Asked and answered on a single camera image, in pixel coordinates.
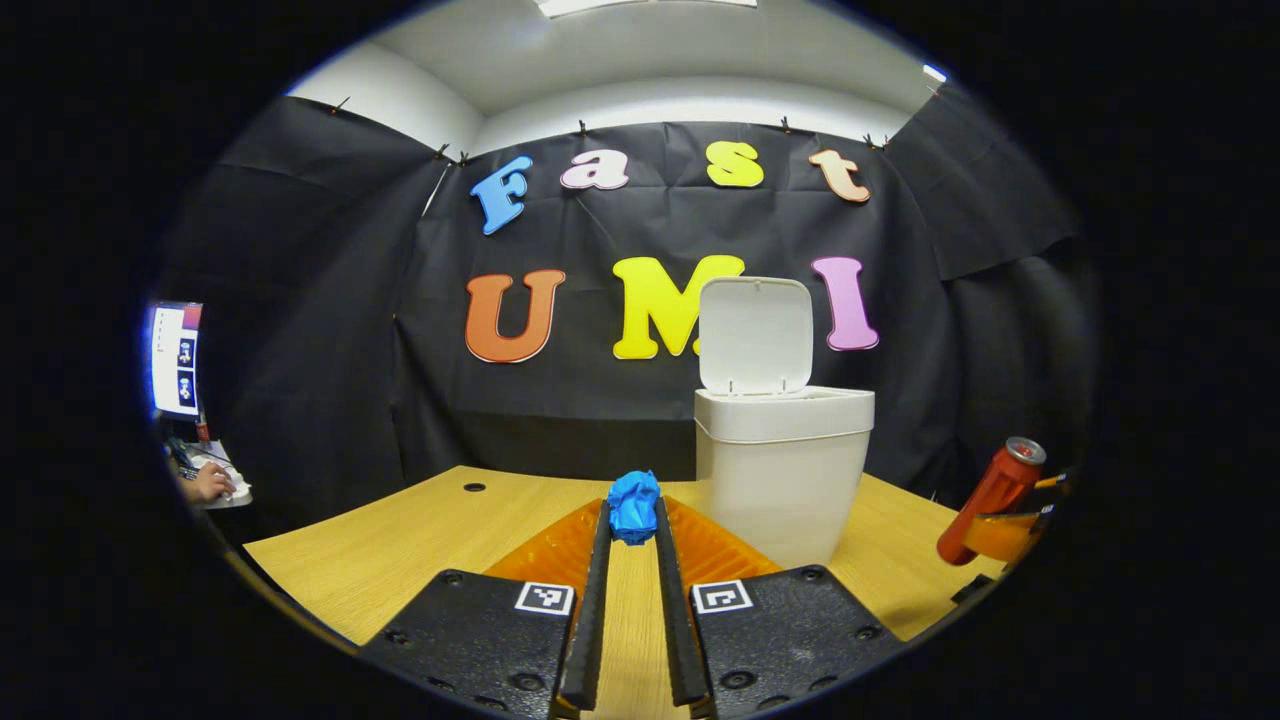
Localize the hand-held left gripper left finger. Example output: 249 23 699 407
358 498 613 720

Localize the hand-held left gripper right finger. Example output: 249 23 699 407
655 497 907 717

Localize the red pop can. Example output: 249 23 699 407
937 437 1047 567

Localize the blue paper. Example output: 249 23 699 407
607 470 663 546

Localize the white desktop garbage bin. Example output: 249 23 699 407
694 277 876 569

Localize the wooden desktop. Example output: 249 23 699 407
245 465 1007 720

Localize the black backdrop cloth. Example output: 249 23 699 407
160 85 1099 521

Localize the white side table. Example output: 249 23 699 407
185 440 253 510

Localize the computer monitor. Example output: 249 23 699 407
150 302 203 419

